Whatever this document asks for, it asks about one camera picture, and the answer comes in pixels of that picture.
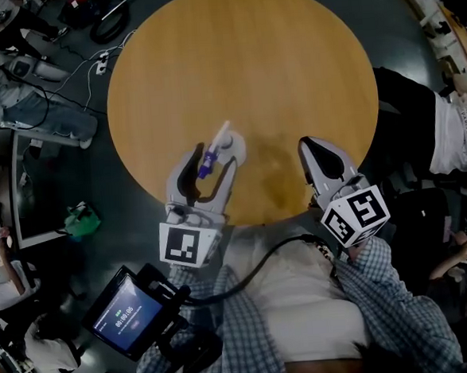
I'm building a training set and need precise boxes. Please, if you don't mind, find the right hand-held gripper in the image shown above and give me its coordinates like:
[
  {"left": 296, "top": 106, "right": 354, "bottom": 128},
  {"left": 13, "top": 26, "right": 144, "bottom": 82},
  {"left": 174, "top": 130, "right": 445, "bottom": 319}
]
[{"left": 296, "top": 130, "right": 394, "bottom": 253}]

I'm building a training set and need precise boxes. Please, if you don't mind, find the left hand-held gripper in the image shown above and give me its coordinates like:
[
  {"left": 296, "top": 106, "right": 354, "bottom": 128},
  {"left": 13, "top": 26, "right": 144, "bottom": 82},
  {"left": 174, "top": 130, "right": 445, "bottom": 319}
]
[{"left": 152, "top": 139, "right": 247, "bottom": 272}]

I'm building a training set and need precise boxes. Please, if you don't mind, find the small purple white bottle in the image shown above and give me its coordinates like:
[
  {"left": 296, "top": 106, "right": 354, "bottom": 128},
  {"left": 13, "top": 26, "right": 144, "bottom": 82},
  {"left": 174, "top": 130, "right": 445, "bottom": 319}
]
[{"left": 192, "top": 119, "right": 251, "bottom": 181}]

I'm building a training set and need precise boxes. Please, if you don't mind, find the person's left forearm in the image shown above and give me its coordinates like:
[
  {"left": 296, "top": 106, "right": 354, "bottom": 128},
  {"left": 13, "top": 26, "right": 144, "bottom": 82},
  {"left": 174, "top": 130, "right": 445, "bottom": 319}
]
[{"left": 169, "top": 259, "right": 252, "bottom": 338}]

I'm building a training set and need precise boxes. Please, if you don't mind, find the person's right forearm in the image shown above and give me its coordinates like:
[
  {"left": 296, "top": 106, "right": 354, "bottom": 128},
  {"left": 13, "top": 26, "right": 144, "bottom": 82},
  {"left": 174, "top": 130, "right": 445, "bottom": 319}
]
[{"left": 337, "top": 234, "right": 430, "bottom": 318}]

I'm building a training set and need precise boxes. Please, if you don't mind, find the green bag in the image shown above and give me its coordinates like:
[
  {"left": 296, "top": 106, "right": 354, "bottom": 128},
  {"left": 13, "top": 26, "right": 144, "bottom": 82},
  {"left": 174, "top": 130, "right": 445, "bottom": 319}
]
[{"left": 61, "top": 200, "right": 103, "bottom": 239}]

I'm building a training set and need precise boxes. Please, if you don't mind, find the round wooden table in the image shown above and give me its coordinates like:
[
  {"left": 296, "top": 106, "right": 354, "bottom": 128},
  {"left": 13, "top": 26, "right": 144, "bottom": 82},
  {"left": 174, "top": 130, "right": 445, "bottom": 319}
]
[{"left": 99, "top": 0, "right": 387, "bottom": 236}]

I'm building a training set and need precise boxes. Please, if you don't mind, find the white t-shirt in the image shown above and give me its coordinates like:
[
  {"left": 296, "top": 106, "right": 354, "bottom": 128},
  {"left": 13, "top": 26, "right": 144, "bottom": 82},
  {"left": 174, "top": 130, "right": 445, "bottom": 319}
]
[{"left": 220, "top": 222, "right": 375, "bottom": 369}]

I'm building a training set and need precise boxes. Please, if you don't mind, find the black screen device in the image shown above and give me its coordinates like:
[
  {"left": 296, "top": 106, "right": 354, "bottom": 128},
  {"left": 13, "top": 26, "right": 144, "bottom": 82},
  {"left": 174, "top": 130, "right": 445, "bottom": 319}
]
[{"left": 77, "top": 262, "right": 169, "bottom": 365}]

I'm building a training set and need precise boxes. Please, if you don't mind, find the white power strip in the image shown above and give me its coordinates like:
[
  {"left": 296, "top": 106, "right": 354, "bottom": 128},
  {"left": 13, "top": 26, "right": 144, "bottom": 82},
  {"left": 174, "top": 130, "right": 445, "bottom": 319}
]
[{"left": 93, "top": 50, "right": 111, "bottom": 76}]

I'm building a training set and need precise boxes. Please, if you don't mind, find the plaid checked shirt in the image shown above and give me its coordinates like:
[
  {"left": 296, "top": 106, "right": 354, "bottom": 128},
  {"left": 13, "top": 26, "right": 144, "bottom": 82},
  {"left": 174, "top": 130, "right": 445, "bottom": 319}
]
[{"left": 123, "top": 229, "right": 467, "bottom": 373}]

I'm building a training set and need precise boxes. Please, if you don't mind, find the thick black cable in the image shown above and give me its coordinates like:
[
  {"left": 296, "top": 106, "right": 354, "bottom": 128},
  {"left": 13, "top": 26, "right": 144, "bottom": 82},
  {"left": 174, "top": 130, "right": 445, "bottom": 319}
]
[{"left": 179, "top": 232, "right": 340, "bottom": 305}]

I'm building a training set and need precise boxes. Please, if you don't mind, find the white power cable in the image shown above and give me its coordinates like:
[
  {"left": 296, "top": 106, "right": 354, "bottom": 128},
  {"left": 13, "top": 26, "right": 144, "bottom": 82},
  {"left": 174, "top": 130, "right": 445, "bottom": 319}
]
[{"left": 43, "top": 28, "right": 143, "bottom": 115}]

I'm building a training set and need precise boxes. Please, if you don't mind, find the black mount bracket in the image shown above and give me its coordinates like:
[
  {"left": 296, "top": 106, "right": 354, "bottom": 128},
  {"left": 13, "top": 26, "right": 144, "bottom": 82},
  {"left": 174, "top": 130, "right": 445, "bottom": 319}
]
[{"left": 134, "top": 258, "right": 228, "bottom": 373}]

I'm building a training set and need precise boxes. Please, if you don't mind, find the glass panel with white frame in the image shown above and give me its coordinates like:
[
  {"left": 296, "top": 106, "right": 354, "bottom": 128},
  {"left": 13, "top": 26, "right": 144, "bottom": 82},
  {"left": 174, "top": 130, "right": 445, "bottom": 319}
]
[{"left": 8, "top": 123, "right": 88, "bottom": 251}]

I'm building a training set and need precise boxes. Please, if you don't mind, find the black rubber ring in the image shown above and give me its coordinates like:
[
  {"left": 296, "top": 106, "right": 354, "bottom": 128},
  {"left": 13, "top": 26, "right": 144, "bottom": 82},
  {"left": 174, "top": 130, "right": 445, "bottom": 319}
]
[{"left": 87, "top": 0, "right": 133, "bottom": 46}]

